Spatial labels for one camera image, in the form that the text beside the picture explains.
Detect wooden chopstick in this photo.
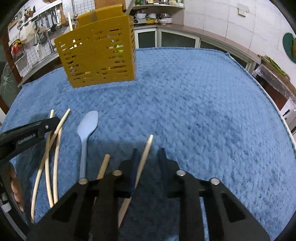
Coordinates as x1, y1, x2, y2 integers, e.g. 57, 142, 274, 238
118, 135, 154, 228
53, 128, 62, 204
44, 109, 55, 209
93, 153, 111, 204

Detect yellow perforated utensil holder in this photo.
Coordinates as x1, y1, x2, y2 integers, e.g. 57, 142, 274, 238
54, 4, 137, 88

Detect person's left hand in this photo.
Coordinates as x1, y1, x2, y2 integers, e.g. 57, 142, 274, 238
9, 163, 24, 212

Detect wooden cutting board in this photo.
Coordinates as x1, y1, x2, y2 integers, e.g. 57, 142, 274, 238
95, 0, 126, 9

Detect green handled knife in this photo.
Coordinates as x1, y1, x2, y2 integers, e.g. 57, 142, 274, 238
108, 39, 124, 59

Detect hanging utensil rack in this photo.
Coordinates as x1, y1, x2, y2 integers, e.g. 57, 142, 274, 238
8, 1, 66, 62

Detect kitchen counter cabinets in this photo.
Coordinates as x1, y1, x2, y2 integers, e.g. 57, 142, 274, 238
134, 24, 261, 73

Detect light blue plastic spoon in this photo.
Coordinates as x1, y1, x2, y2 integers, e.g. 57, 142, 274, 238
77, 110, 98, 179

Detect white wall socket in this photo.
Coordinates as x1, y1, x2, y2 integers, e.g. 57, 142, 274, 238
237, 3, 249, 18

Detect brown framed glass door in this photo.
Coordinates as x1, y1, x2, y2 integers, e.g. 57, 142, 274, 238
1, 31, 22, 114

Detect corner wall shelf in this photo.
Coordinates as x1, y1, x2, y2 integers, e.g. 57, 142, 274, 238
132, 4, 185, 25

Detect wooden chopstick diagonal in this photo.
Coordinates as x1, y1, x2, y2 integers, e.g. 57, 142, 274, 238
31, 109, 71, 223

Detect green round wall plate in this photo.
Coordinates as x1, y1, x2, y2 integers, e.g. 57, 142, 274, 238
282, 33, 296, 63

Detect blue textured towel mat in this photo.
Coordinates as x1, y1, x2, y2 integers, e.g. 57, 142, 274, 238
1, 48, 295, 240

